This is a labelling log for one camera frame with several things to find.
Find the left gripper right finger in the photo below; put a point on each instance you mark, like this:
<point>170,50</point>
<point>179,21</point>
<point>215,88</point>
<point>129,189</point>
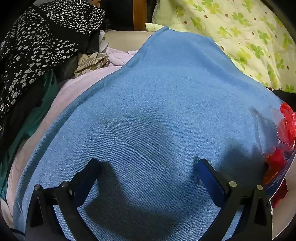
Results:
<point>255,222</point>

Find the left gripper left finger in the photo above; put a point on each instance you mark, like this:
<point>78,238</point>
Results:
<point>42,222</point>

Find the red plastic bag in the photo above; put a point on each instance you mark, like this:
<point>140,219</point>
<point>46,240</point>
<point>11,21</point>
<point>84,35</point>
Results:
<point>278,162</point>

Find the green garment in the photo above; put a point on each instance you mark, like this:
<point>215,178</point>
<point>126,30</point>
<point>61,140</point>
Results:
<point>23,119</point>

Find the clear plastic wrapper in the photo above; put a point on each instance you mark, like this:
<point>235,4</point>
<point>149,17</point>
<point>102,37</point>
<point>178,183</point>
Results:
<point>266,128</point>

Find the beige patterned cloth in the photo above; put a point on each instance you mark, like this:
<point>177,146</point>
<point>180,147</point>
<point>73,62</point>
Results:
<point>91,62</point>

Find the blue towel blanket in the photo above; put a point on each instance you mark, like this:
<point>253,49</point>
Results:
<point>178,100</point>

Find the pink cloth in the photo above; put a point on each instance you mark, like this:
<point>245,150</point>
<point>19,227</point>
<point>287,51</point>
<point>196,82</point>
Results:
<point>70,90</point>

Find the black white floral garment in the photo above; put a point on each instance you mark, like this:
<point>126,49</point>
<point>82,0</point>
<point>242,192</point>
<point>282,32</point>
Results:
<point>44,36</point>

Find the beige pillow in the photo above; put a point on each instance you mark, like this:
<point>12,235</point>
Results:
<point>126,40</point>

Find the green clover quilt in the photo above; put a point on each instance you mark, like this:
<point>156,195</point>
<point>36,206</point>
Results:
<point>248,32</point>

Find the wooden bedside cabinet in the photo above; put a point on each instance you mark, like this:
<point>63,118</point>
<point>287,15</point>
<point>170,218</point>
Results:
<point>129,15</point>

